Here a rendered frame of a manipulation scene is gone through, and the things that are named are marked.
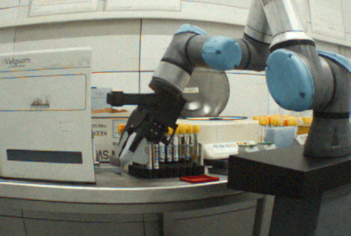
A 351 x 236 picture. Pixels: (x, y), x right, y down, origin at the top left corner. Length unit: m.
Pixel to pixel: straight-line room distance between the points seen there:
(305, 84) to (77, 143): 0.52
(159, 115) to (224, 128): 0.43
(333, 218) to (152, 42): 1.14
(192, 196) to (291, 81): 0.42
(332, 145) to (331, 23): 1.49
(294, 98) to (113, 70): 1.02
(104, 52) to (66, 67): 0.73
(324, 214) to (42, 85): 0.70
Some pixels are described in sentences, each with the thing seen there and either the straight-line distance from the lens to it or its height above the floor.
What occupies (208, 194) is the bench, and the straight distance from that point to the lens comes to 1.40.
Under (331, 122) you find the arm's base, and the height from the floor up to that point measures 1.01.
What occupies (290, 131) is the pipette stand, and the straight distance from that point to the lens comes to 1.72.
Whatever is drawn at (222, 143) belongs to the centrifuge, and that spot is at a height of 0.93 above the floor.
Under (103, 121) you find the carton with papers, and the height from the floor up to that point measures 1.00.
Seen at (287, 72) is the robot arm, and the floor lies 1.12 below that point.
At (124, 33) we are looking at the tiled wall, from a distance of 2.03.
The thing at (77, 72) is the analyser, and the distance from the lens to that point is 1.29.
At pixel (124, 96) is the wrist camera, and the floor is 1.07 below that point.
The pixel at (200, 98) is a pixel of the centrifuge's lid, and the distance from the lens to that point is 2.09.
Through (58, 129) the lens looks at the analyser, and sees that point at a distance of 1.28.
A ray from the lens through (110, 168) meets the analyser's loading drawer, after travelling 1.34.
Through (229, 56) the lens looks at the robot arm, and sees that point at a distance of 1.32.
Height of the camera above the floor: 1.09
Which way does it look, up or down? 1 degrees down
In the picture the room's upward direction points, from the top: straight up
